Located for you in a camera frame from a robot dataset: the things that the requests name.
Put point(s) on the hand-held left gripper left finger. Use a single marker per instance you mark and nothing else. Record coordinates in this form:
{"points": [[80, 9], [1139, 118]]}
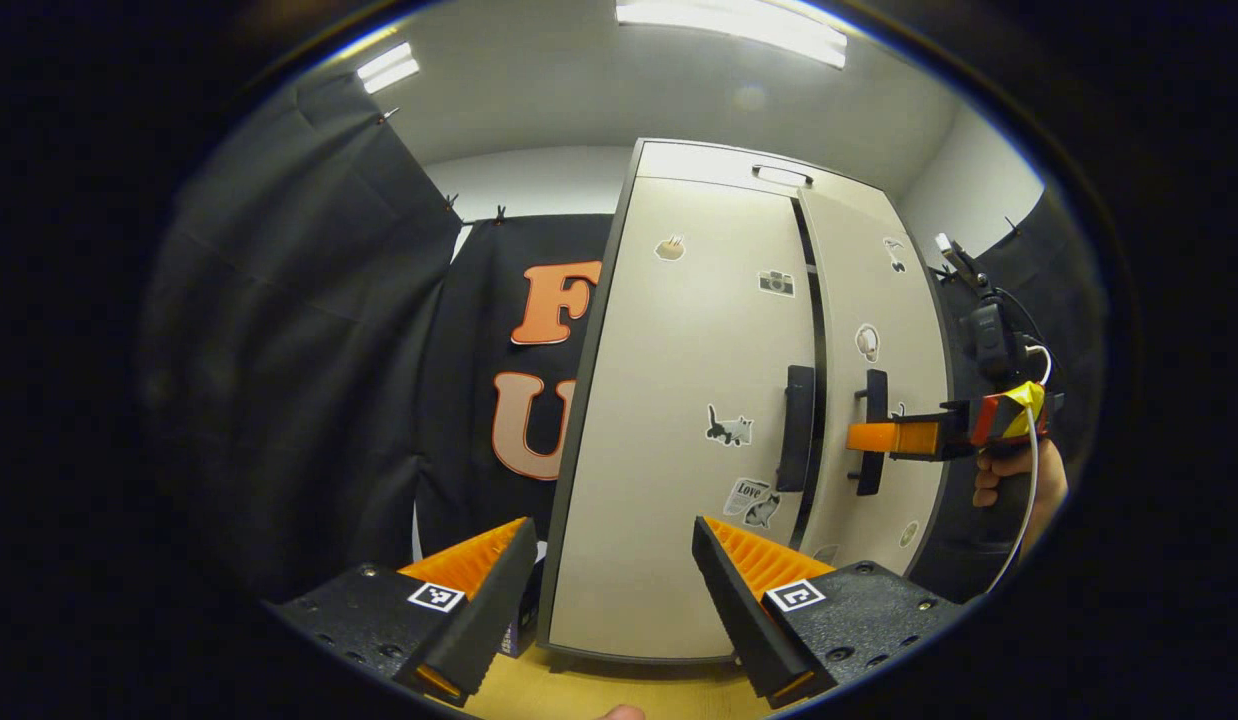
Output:
{"points": [[489, 620]]}

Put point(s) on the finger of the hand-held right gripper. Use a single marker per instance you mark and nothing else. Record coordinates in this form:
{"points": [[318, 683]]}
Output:
{"points": [[894, 437]]}

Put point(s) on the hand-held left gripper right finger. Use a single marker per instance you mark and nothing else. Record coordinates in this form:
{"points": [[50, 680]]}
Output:
{"points": [[739, 610]]}

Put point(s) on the beige cabinet door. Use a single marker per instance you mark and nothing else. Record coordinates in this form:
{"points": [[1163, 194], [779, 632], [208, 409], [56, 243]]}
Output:
{"points": [[879, 300], [669, 420]]}

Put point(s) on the beige double-door shoe cabinet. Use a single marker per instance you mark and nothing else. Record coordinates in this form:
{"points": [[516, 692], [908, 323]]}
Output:
{"points": [[699, 160]]}

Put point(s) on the small purple white box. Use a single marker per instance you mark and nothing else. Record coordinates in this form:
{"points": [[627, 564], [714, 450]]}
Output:
{"points": [[524, 620]]}

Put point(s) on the black backdrop cloth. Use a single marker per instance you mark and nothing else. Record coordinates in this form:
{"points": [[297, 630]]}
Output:
{"points": [[309, 350]]}

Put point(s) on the large ceiling light panel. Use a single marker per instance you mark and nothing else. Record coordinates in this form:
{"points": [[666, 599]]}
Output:
{"points": [[739, 25]]}

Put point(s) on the ceiling tube light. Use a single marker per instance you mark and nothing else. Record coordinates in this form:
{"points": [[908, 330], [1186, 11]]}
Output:
{"points": [[387, 68]]}

